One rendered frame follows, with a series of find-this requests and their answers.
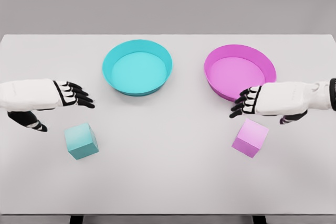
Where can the pink round plate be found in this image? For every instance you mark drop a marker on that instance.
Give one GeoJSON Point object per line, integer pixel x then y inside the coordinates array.
{"type": "Point", "coordinates": [236, 72]}

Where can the cyan cube block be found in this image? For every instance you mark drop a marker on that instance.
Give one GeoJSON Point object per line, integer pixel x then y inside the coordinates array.
{"type": "Point", "coordinates": [80, 140]}

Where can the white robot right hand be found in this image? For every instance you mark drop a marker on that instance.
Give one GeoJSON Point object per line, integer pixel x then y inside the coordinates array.
{"type": "Point", "coordinates": [283, 98]}

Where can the pink cube block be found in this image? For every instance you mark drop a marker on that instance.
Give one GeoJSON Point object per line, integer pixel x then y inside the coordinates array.
{"type": "Point", "coordinates": [250, 136]}

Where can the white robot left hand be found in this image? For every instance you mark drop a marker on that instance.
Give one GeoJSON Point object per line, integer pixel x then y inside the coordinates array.
{"type": "Point", "coordinates": [31, 95]}

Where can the cyan round plate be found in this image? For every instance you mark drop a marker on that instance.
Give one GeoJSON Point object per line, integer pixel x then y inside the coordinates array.
{"type": "Point", "coordinates": [137, 69]}

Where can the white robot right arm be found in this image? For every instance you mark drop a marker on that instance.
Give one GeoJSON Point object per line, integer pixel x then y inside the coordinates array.
{"type": "Point", "coordinates": [322, 95]}

